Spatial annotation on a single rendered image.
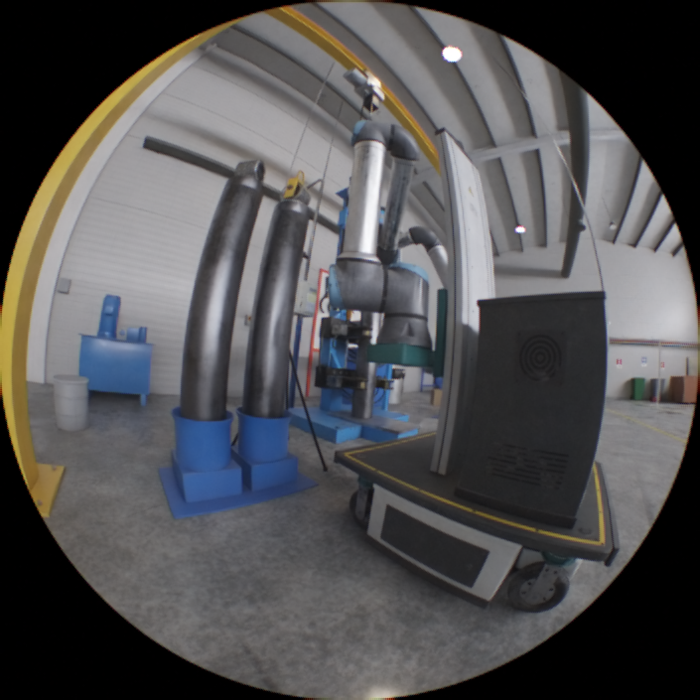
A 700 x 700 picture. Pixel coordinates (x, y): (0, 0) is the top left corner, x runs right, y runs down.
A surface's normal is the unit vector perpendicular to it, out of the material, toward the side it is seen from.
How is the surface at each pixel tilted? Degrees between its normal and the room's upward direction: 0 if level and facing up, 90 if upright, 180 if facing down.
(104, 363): 90
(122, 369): 90
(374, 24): 173
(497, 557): 90
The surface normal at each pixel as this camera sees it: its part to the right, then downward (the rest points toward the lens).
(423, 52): -0.01, 0.99
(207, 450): 0.61, 0.01
